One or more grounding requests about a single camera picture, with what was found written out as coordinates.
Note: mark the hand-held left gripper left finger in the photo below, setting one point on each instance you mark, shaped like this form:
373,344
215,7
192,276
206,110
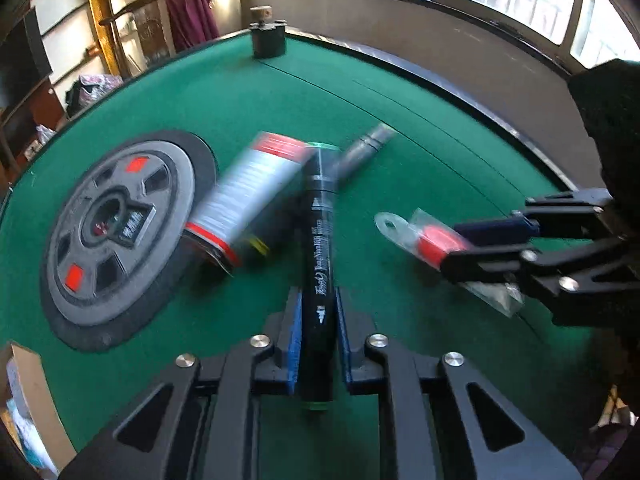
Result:
295,342

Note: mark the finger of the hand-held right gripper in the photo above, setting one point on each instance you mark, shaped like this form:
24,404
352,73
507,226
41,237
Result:
480,266
490,230

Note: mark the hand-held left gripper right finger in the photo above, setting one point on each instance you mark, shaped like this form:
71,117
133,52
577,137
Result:
343,345

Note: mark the black marker green ends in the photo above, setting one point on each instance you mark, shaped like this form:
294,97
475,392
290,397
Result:
320,260

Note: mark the clear packet red item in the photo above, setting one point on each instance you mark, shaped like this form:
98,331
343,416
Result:
400,227

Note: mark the brown cardboard box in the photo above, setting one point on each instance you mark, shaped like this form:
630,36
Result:
47,410

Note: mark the person's right forearm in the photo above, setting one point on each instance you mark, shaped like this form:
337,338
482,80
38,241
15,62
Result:
615,110

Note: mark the dark marker pen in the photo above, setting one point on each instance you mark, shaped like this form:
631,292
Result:
367,147

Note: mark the silver tube red bands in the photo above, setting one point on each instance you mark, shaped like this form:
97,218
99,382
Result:
245,195

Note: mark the gold foil wrapper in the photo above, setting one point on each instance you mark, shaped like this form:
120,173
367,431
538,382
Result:
612,407

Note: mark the grey round table centre panel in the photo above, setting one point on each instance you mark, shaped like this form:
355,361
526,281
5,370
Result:
100,260

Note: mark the teal packet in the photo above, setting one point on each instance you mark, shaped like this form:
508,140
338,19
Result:
27,435

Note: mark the floral patterned bag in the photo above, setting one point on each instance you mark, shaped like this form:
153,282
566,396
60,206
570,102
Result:
92,91

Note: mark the carved wooden chair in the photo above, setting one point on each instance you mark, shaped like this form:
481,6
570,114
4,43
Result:
150,30

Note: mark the maroon cloth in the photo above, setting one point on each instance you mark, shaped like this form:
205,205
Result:
192,10

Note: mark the black television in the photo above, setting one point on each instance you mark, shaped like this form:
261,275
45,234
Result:
22,60

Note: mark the yellow wooden shelf frame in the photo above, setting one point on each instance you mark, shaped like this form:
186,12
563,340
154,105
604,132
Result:
102,15

